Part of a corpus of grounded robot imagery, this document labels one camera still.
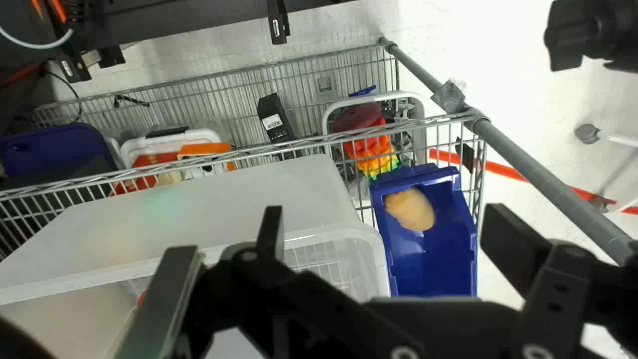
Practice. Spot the grey metal pole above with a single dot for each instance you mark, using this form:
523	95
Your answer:
615	243

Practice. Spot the rainbow stacking toy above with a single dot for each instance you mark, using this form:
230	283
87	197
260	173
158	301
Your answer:
374	157

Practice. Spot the black device with label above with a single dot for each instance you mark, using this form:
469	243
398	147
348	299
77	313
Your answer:
274	119

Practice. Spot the dark blue bag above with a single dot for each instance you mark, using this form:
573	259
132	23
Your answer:
57	153

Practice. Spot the blue plastic bin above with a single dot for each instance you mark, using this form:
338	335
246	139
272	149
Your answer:
439	261

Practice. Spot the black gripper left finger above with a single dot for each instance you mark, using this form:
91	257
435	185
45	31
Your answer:
156	331

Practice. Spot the tan round object in bin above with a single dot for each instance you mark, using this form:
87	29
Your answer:
412	211

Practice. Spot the translucent plastic storage box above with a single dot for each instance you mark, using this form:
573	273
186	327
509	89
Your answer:
77	283

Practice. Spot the wire mesh cart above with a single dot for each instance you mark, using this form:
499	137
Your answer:
312	91

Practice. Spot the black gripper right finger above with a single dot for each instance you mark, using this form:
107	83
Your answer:
561	283

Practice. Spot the white and orange container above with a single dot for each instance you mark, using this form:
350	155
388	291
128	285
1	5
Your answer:
166	147

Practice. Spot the black camera top right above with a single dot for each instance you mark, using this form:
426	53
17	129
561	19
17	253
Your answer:
593	29

